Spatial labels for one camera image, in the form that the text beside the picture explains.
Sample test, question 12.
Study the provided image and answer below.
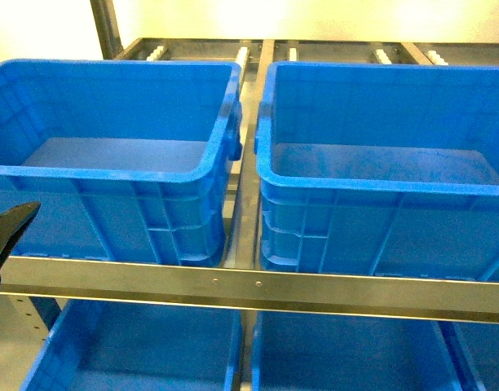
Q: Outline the stainless steel shelf rack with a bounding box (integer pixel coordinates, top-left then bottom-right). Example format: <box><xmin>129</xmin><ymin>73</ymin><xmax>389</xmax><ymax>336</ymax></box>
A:
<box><xmin>0</xmin><ymin>1</ymin><xmax>499</xmax><ymax>390</ymax></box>

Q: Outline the blue plastic crate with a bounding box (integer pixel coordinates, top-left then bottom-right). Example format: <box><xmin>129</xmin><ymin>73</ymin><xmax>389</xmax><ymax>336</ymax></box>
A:
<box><xmin>255</xmin><ymin>62</ymin><xmax>499</xmax><ymax>283</ymax></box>
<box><xmin>0</xmin><ymin>59</ymin><xmax>242</xmax><ymax>267</ymax></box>

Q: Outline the far lower right blue crate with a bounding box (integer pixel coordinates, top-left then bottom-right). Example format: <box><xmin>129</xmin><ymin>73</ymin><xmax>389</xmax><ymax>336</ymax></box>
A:
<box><xmin>439</xmin><ymin>322</ymin><xmax>499</xmax><ymax>390</ymax></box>

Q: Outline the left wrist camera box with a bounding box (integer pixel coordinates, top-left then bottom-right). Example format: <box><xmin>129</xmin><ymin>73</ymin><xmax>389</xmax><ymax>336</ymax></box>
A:
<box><xmin>0</xmin><ymin>201</ymin><xmax>41</xmax><ymax>270</ymax></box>

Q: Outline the lower left blue crate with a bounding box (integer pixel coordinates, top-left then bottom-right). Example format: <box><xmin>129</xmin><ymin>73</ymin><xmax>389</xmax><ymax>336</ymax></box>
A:
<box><xmin>21</xmin><ymin>300</ymin><xmax>242</xmax><ymax>390</ymax></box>

